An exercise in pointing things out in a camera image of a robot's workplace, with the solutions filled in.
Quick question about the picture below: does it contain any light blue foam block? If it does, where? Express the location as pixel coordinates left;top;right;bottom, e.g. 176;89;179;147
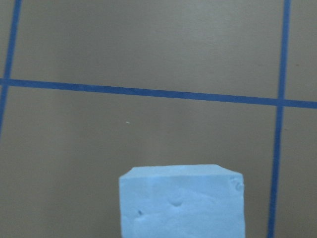
119;165;246;238

